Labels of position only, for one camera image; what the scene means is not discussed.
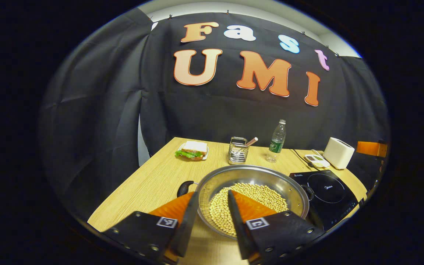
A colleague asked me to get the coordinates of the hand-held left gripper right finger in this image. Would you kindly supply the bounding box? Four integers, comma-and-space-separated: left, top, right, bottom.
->
227, 190, 325, 262

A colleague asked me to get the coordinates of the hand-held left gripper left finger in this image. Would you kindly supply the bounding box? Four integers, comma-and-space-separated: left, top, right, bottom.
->
102, 191, 199, 264

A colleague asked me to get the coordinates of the steel pot with black handles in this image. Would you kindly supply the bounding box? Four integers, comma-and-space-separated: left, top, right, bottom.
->
176, 165, 315, 240

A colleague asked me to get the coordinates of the black induction cooktop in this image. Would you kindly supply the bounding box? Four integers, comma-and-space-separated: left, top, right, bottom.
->
289, 169, 360, 232

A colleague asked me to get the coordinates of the white toaster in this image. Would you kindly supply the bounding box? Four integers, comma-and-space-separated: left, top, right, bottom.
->
323, 137, 355, 170

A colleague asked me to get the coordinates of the large pile of soybeans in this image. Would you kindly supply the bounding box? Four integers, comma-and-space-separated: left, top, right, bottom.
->
209, 182, 289, 236

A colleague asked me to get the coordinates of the white divided dish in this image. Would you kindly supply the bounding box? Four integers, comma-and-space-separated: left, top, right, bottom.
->
304, 154, 331, 169

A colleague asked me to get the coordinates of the sandwich with lettuce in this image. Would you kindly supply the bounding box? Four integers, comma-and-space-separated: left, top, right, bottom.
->
175, 141, 208, 160

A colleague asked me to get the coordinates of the clear plastic water bottle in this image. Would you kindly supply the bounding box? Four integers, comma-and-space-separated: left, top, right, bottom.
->
266, 119, 286, 163

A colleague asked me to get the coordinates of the black backdrop cloth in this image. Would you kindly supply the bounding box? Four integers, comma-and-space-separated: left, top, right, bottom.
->
39, 8, 391, 221

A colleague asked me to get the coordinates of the black power cable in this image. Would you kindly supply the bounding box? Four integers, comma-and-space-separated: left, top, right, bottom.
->
289, 148, 314, 168

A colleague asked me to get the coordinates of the metal wire mesh holder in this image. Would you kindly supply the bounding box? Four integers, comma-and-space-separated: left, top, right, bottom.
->
228, 137, 250, 165

